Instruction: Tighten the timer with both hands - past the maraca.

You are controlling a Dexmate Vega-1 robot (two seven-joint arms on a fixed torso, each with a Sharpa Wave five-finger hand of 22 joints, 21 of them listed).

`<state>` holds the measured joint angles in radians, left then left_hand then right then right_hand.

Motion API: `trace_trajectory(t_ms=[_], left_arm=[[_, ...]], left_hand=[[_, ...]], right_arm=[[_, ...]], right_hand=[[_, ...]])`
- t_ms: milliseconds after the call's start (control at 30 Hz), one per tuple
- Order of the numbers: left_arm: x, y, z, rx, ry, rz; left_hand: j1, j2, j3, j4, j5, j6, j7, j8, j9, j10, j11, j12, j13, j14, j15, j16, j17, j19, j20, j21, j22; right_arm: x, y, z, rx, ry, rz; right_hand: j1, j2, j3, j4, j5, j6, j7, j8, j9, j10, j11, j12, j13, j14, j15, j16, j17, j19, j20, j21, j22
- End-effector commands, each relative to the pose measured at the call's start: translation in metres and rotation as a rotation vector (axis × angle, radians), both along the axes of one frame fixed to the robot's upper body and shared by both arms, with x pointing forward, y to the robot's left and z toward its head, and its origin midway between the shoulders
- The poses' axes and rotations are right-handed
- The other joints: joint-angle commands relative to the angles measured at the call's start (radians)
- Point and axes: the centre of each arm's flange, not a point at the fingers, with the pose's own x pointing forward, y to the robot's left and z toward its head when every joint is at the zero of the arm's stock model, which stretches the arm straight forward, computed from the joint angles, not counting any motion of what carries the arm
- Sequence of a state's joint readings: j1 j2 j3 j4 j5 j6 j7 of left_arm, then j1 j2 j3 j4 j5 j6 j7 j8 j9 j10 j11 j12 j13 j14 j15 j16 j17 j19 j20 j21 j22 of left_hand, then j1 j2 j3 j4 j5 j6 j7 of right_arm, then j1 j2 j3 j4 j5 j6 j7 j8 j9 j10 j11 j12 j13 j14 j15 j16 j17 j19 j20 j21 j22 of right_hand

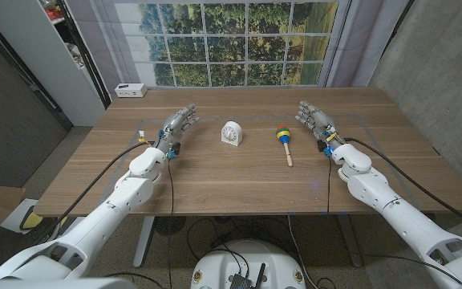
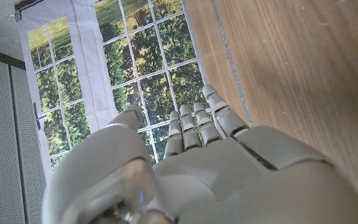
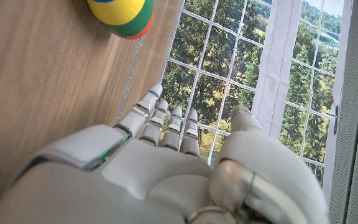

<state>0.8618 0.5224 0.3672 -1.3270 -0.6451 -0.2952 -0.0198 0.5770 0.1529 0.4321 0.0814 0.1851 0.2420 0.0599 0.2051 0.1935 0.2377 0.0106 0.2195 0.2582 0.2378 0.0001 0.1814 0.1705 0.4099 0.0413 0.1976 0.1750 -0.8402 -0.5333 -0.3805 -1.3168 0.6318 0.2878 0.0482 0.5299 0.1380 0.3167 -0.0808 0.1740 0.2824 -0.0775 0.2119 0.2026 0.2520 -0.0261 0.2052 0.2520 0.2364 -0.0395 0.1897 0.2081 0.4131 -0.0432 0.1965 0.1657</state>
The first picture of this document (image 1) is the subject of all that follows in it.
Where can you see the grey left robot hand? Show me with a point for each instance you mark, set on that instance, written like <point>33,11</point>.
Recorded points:
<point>177,124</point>

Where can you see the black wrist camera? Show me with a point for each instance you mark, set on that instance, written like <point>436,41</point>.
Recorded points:
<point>321,145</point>
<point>175,148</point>

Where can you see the colourful striped wooden maraca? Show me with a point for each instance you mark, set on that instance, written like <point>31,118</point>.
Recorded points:
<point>283,134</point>

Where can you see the printed window backdrop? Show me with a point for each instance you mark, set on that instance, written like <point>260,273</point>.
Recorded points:
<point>223,48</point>

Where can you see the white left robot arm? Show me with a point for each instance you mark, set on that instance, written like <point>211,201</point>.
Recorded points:
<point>94,229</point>

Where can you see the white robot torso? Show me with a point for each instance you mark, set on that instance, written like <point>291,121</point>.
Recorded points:
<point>223,265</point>

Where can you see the black device with antenna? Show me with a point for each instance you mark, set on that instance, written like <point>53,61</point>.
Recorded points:
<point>239,281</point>

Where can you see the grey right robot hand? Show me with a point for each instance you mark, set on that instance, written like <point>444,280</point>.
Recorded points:
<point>317,120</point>

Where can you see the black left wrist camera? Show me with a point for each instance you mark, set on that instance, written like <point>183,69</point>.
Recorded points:
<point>175,148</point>

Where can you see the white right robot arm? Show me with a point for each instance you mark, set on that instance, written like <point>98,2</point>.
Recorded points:
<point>399,216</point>

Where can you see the white board with yellow print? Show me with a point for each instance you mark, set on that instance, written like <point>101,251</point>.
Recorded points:
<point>30,220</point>

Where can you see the red shelf item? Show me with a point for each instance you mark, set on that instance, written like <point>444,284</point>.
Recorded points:
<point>54,13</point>

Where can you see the black round floor fan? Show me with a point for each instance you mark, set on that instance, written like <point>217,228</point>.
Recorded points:
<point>169,225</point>

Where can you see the white shelf cabinet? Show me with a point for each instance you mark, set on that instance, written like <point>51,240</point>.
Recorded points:
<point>42,52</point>

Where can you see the white kitchen timer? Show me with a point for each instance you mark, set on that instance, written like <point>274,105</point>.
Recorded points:
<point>232,134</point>

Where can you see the white power strip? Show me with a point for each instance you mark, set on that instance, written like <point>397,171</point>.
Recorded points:
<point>130,90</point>

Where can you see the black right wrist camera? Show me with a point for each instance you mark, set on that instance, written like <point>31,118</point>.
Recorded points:
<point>321,145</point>

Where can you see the grey metal table leg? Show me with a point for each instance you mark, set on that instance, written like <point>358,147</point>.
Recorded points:
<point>143,245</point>
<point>349,241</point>

